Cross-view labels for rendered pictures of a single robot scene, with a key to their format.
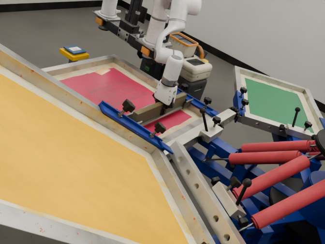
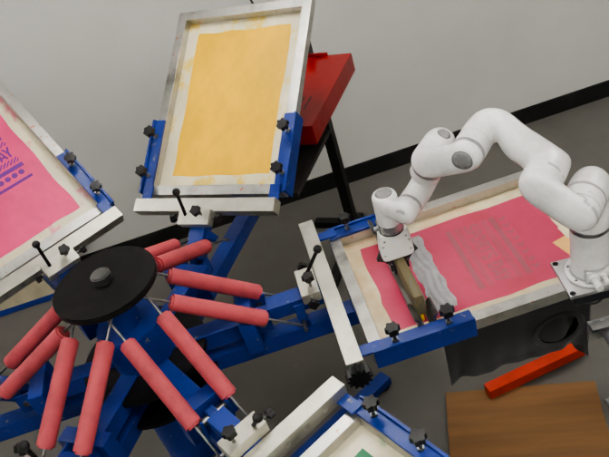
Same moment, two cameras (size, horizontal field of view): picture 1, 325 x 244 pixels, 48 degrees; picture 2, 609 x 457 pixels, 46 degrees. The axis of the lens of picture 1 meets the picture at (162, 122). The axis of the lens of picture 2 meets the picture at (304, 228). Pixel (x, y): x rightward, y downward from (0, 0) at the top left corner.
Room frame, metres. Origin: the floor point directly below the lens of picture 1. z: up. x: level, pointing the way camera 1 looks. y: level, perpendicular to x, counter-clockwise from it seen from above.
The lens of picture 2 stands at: (2.92, -1.01, 2.53)
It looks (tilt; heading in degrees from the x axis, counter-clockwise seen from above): 37 degrees down; 151
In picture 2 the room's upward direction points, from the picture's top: 18 degrees counter-clockwise
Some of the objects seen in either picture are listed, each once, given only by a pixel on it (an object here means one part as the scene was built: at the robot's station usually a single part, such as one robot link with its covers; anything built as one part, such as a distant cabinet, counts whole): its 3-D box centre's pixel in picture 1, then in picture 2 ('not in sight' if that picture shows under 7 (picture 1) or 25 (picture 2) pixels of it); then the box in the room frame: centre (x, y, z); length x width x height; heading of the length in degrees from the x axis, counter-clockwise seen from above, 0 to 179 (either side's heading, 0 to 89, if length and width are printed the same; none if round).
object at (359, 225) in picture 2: not in sight; (371, 227); (1.32, 0.14, 0.98); 0.30 x 0.05 x 0.07; 61
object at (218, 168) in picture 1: (187, 152); (342, 316); (1.47, -0.16, 0.89); 1.24 x 0.06 x 0.06; 61
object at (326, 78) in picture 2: not in sight; (286, 99); (0.43, 0.51, 1.06); 0.61 x 0.46 x 0.12; 121
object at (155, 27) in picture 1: (156, 30); (592, 252); (2.13, 0.20, 1.21); 0.16 x 0.13 x 0.15; 145
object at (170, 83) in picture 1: (170, 80); (388, 225); (1.57, 0.02, 1.18); 0.09 x 0.07 x 0.03; 61
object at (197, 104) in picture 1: (191, 104); (423, 337); (1.80, -0.13, 0.98); 0.30 x 0.05 x 0.07; 61
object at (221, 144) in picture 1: (217, 146); (294, 300); (1.41, -0.28, 1.02); 0.17 x 0.06 x 0.05; 61
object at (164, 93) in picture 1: (166, 90); (393, 239); (1.57, 0.03, 1.12); 0.10 x 0.08 x 0.11; 61
